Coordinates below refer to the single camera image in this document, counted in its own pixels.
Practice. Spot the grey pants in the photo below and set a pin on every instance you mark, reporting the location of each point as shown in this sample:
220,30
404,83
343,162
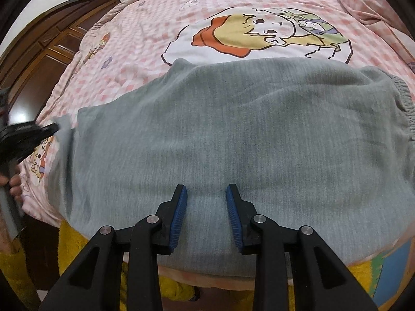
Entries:
227,120

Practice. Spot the pink checked duvet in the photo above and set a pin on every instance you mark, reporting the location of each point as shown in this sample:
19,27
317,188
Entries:
366,6

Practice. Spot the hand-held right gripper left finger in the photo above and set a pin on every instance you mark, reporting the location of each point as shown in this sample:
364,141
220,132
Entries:
180,213

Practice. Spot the dark wooden headboard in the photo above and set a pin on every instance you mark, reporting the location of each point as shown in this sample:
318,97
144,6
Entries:
48,39

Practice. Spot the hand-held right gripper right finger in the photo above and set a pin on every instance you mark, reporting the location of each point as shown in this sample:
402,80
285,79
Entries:
234,220

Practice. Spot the yellow fluffy blanket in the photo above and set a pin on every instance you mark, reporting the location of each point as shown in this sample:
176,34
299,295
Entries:
13,272

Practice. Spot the colourful cartoon mat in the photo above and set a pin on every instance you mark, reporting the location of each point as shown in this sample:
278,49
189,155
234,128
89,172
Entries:
395,265

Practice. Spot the person's left hand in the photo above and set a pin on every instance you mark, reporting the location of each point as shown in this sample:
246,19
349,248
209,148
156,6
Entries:
15,191

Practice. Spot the person's left forearm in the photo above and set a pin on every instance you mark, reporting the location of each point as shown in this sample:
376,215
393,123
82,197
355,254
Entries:
5,236

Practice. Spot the pink checked printed bedsheet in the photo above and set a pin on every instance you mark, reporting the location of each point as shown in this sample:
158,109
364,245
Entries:
146,32

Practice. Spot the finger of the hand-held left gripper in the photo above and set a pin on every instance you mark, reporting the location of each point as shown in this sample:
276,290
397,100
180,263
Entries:
47,129

